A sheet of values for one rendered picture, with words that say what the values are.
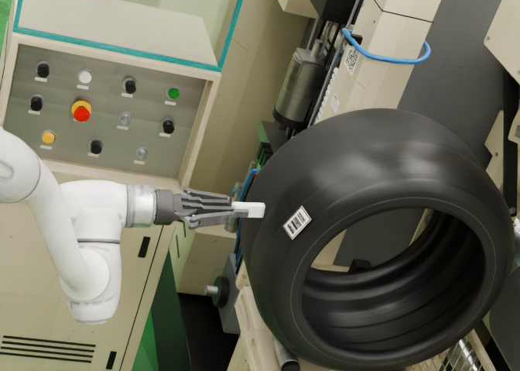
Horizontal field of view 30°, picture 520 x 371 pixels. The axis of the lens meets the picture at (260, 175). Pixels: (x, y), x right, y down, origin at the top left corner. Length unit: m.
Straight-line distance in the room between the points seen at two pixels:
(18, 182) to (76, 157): 1.24
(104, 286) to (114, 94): 0.83
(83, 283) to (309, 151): 0.56
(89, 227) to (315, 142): 0.52
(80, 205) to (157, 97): 0.74
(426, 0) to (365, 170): 0.47
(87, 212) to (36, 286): 0.97
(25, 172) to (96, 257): 0.48
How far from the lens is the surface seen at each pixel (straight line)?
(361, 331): 2.44
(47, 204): 1.71
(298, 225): 1.99
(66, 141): 2.71
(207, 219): 2.02
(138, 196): 2.00
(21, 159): 1.49
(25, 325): 3.02
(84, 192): 1.99
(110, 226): 1.99
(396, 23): 2.26
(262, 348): 2.35
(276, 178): 2.11
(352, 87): 2.30
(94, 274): 1.92
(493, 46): 2.29
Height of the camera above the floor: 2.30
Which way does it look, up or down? 28 degrees down
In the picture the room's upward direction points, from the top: 19 degrees clockwise
